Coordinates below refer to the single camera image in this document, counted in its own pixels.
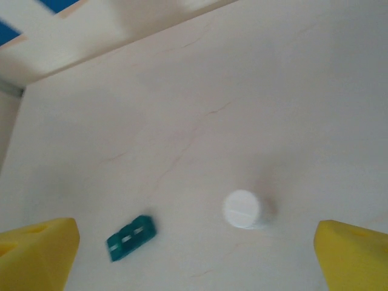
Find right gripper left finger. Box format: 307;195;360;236
0;216;81;291

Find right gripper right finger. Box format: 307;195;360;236
313;219;388;291

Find white pill bottle orange label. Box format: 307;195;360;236
250;199;275;230

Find teal weekly pill organizer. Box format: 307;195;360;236
105;214;159;263

